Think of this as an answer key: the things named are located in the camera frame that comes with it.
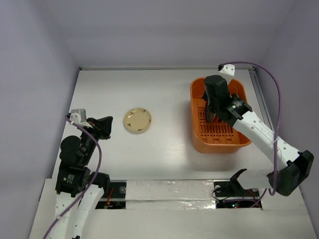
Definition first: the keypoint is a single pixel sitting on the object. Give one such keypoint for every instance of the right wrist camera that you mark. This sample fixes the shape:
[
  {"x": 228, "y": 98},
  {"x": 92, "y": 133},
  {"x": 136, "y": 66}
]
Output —
[{"x": 226, "y": 70}]

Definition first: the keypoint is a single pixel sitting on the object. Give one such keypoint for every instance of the white foil-covered bar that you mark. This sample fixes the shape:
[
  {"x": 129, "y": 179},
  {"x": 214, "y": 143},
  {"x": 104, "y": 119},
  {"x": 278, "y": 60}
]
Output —
[{"x": 169, "y": 195}]

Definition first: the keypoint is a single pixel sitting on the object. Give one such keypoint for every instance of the aluminium rail right edge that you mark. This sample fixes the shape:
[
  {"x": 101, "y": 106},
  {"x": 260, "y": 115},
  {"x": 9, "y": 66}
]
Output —
[{"x": 260, "y": 98}]

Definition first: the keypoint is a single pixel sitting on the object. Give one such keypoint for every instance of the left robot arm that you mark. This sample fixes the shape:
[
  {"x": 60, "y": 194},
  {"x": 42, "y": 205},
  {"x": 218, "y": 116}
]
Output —
[{"x": 78, "y": 189}]

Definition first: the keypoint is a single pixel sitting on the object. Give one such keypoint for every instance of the dark patterned plate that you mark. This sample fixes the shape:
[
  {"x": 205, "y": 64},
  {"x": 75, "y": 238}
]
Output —
[{"x": 234, "y": 95}]

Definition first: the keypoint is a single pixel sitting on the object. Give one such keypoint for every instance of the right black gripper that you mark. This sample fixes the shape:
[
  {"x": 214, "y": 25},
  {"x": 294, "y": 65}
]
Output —
[{"x": 209, "y": 112}]

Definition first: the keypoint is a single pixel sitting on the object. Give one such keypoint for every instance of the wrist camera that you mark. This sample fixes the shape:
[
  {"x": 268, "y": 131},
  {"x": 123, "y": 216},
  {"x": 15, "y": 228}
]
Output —
[
  {"x": 78, "y": 116},
  {"x": 226, "y": 70}
]

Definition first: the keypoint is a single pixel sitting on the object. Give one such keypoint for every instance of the orange plastic dish rack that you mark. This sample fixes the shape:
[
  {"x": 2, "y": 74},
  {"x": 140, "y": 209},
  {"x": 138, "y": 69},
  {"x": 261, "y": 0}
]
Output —
[{"x": 211, "y": 137}]

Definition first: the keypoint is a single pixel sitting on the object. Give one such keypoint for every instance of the blue patterned dark-rimmed plate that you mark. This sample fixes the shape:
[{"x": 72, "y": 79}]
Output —
[{"x": 209, "y": 115}]

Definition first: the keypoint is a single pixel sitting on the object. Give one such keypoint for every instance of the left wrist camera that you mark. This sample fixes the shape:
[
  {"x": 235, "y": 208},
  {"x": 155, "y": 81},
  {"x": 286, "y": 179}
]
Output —
[{"x": 78, "y": 116}]

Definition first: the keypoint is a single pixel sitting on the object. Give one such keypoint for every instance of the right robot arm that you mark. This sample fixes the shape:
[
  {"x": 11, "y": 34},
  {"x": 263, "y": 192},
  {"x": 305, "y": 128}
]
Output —
[{"x": 291, "y": 166}]

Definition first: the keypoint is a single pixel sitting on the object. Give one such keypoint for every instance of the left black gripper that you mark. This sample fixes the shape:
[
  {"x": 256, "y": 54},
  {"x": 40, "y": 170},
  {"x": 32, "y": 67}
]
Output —
[{"x": 103, "y": 125}]

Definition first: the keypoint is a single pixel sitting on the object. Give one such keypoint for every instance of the beige floral plate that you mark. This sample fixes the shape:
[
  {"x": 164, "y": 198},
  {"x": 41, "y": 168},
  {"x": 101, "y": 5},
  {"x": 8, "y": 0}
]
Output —
[{"x": 137, "y": 120}]

